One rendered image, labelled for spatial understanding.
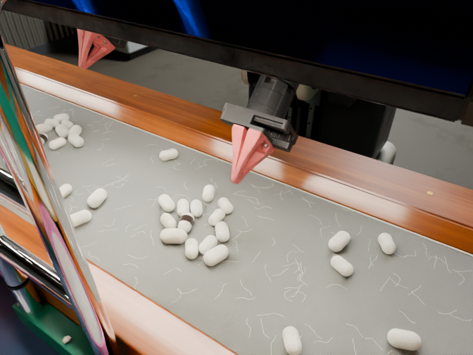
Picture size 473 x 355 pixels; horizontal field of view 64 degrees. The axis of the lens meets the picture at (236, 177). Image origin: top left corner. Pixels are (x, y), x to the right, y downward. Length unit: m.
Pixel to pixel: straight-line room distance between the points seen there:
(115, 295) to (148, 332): 0.07
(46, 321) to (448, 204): 0.58
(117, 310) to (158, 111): 0.47
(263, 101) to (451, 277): 0.34
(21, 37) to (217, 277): 3.26
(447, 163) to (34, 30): 3.15
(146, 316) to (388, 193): 0.40
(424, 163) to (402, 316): 1.71
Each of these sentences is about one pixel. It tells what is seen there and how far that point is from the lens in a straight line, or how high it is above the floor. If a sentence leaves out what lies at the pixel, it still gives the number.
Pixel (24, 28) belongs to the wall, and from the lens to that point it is 3.63.
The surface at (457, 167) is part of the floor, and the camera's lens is 2.23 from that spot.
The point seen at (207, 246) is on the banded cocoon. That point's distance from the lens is 0.52.
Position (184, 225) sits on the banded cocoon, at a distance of 0.55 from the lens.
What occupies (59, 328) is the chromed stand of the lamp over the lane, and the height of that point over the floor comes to 0.71.
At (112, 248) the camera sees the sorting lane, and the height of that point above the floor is 0.74.
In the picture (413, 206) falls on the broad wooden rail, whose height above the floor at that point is 0.77.
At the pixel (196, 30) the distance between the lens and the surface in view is 0.29.
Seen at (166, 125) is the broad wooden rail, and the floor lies 0.76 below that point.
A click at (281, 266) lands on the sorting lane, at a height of 0.74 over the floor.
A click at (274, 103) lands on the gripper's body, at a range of 0.53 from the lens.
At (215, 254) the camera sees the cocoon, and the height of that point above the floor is 0.76.
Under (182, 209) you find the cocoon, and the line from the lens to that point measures 0.57.
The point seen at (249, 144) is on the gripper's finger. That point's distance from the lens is 0.51.
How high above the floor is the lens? 1.14
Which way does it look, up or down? 38 degrees down
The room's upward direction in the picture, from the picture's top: straight up
